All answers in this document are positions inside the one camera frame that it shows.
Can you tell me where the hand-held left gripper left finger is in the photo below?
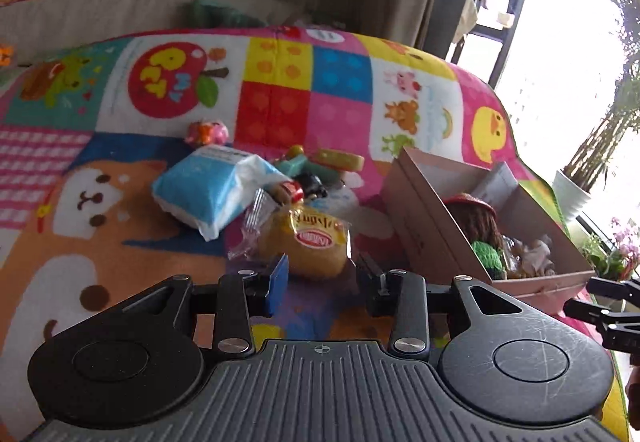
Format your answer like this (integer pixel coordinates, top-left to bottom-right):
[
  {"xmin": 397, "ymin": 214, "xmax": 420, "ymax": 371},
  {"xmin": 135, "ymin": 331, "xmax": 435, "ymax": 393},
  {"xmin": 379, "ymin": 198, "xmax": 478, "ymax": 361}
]
[{"xmin": 120, "ymin": 253, "xmax": 290, "ymax": 357}]

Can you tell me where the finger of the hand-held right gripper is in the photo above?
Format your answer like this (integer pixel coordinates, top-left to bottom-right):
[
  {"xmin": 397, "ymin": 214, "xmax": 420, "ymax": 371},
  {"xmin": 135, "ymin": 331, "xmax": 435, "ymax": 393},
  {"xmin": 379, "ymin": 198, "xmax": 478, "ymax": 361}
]
[
  {"xmin": 586, "ymin": 275, "xmax": 640, "ymax": 312},
  {"xmin": 563, "ymin": 298, "xmax": 640, "ymax": 354}
]

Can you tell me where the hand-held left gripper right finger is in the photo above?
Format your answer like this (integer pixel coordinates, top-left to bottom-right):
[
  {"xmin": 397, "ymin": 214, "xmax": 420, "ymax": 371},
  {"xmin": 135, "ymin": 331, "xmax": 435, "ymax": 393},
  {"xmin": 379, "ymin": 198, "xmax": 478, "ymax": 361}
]
[{"xmin": 354, "ymin": 252, "xmax": 531, "ymax": 357}]

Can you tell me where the yellow bread packet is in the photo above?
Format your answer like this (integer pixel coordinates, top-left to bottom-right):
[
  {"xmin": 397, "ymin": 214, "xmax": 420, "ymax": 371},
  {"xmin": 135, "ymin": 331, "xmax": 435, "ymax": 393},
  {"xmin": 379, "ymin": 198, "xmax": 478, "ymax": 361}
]
[{"xmin": 227, "ymin": 187, "xmax": 353, "ymax": 279}]

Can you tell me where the pink cardboard box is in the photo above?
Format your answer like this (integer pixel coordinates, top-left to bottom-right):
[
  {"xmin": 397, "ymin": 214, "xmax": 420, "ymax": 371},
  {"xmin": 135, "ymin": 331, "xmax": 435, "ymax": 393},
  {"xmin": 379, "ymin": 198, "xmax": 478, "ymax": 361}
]
[{"xmin": 381, "ymin": 146, "xmax": 596, "ymax": 300}]

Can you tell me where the small red brown figure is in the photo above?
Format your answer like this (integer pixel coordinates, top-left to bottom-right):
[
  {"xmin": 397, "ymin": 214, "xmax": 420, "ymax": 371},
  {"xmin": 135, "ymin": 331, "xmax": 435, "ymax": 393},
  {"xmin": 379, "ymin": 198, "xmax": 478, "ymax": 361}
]
[{"xmin": 272, "ymin": 181, "xmax": 306, "ymax": 208}]

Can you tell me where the small black toy figure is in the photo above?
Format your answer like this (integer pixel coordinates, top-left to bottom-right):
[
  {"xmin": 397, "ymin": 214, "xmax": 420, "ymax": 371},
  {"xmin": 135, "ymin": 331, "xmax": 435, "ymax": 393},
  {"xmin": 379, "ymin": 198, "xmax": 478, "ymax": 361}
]
[{"xmin": 295, "ymin": 169, "xmax": 331, "ymax": 200}]

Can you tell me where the blue tissue pack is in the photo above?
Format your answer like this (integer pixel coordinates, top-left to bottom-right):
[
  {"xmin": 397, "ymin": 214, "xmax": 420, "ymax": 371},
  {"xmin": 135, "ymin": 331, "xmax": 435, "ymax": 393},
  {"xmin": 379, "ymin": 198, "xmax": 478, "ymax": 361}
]
[{"xmin": 151, "ymin": 145, "xmax": 293, "ymax": 243}]

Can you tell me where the teal toy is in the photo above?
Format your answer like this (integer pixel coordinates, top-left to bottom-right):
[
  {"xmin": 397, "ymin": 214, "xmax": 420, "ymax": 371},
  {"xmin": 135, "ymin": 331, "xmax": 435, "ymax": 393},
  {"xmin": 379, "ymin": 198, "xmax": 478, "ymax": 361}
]
[{"xmin": 272, "ymin": 145, "xmax": 321, "ymax": 178}]

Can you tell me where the yellow round toy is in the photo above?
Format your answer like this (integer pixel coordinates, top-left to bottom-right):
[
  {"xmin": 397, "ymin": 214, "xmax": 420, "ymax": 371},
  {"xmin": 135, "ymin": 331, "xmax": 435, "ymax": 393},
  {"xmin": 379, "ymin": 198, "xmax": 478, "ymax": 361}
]
[{"xmin": 312, "ymin": 149, "xmax": 366, "ymax": 173}]

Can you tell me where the small pink toy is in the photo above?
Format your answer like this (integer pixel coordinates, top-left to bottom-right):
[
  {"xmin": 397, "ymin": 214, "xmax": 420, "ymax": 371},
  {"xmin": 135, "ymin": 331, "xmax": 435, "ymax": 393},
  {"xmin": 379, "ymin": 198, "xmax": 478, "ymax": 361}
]
[{"xmin": 185, "ymin": 121, "xmax": 231, "ymax": 146}]

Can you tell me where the pink flowering plant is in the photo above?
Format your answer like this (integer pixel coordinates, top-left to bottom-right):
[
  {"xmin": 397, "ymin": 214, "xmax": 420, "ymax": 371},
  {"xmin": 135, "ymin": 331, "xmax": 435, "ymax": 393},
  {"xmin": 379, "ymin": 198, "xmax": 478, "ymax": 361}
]
[{"xmin": 580, "ymin": 217, "xmax": 640, "ymax": 280}]

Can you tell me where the clear wrapped snack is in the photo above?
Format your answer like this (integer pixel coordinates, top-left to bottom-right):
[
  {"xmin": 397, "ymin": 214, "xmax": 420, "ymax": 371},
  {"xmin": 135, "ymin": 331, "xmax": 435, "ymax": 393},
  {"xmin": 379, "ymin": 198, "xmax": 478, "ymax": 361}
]
[{"xmin": 502, "ymin": 235, "xmax": 556, "ymax": 279}]

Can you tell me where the white plant pot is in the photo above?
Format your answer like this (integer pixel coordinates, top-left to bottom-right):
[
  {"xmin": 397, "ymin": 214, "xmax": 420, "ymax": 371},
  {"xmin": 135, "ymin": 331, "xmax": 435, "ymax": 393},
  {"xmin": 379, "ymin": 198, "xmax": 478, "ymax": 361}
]
[{"xmin": 551, "ymin": 169, "xmax": 593, "ymax": 225}]

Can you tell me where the doll with red hat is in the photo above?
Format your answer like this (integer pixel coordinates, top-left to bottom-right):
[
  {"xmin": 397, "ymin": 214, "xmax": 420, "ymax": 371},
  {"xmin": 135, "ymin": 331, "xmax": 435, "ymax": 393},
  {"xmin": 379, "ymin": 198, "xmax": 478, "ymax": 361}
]
[{"xmin": 444, "ymin": 192, "xmax": 507, "ymax": 280}]

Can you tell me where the colourful printed blanket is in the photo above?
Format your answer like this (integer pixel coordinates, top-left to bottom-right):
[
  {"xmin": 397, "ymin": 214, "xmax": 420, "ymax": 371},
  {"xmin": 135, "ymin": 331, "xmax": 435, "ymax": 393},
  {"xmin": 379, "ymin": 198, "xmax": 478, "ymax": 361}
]
[{"xmin": 0, "ymin": 25, "xmax": 631, "ymax": 442}]

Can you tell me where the green potted plant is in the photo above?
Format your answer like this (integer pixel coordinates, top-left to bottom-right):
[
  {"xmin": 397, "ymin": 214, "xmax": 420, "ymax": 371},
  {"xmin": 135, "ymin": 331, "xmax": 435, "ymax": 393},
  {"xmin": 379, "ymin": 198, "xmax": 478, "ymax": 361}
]
[{"xmin": 562, "ymin": 0, "xmax": 640, "ymax": 193}]

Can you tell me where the teal cloth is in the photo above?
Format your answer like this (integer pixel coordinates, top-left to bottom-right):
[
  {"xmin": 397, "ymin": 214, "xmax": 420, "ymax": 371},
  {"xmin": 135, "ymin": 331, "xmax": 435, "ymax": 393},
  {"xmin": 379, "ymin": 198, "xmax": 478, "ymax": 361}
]
[{"xmin": 187, "ymin": 0, "xmax": 268, "ymax": 28}]

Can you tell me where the black window frame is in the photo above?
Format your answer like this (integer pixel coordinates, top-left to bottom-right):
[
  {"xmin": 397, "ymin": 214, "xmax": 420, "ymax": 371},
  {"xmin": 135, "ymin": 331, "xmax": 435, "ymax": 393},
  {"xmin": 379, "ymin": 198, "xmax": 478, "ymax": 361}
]
[{"xmin": 450, "ymin": 0, "xmax": 526, "ymax": 88}]

